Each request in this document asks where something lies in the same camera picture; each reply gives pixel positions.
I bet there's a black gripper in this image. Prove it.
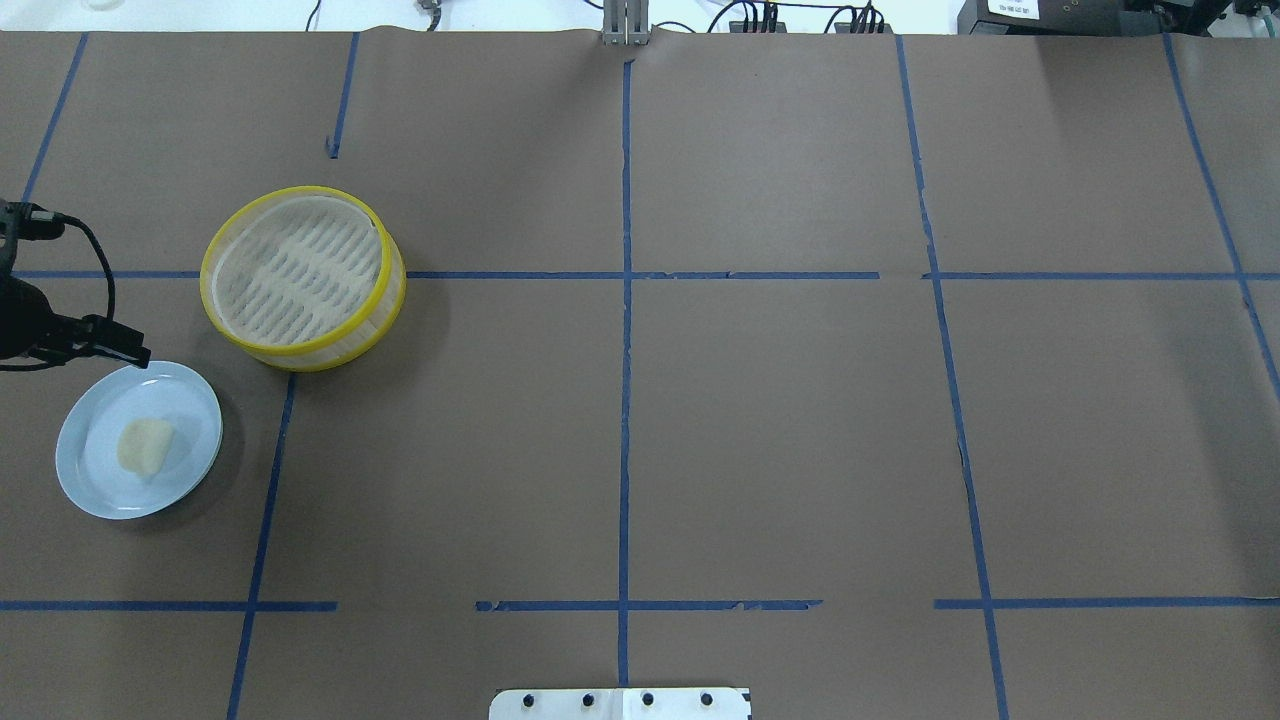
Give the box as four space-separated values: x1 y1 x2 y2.
1 275 152 369

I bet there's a white steamed bun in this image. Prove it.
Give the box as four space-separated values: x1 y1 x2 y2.
116 416 175 478

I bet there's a yellow rimmed bamboo steamer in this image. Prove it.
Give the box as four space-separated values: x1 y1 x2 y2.
198 184 408 373

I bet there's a light blue plate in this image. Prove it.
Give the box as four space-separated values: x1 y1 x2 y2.
55 361 223 520

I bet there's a brown paper table cover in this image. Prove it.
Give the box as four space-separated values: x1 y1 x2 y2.
3 28 1277 719

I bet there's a black equipment box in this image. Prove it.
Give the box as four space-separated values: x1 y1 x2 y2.
956 1 1123 37

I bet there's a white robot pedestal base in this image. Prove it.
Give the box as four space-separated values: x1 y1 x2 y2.
488 687 753 719

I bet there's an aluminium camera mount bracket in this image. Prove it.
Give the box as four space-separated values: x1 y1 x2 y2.
596 0 652 47

